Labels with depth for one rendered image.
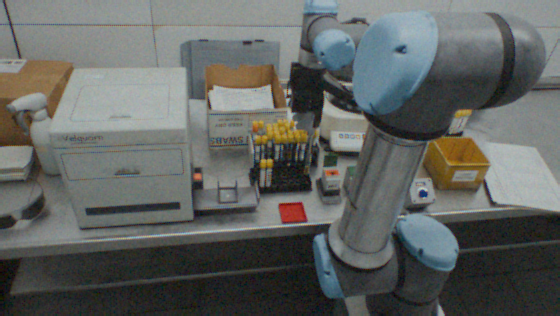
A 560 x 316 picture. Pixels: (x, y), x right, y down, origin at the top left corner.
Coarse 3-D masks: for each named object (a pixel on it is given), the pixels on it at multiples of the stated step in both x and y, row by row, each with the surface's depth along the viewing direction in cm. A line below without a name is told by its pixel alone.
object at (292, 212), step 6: (282, 204) 116; (288, 204) 117; (294, 204) 117; (300, 204) 117; (282, 210) 115; (288, 210) 115; (294, 210) 115; (300, 210) 116; (282, 216) 113; (288, 216) 113; (294, 216) 114; (300, 216) 114; (306, 216) 113; (282, 222) 111; (288, 222) 112; (294, 222) 112
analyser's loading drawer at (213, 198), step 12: (192, 192) 113; (204, 192) 113; (216, 192) 113; (228, 192) 113; (240, 192) 114; (252, 192) 114; (204, 204) 109; (216, 204) 110; (228, 204) 110; (240, 204) 110; (252, 204) 111
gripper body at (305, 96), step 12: (300, 72) 100; (312, 72) 99; (324, 72) 100; (288, 84) 107; (300, 84) 102; (312, 84) 103; (288, 96) 110; (300, 96) 102; (312, 96) 103; (300, 108) 105; (312, 108) 106
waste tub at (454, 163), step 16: (432, 144) 130; (448, 144) 132; (464, 144) 133; (432, 160) 130; (448, 160) 137; (464, 160) 135; (480, 160) 127; (432, 176) 130; (448, 176) 123; (464, 176) 124; (480, 176) 124
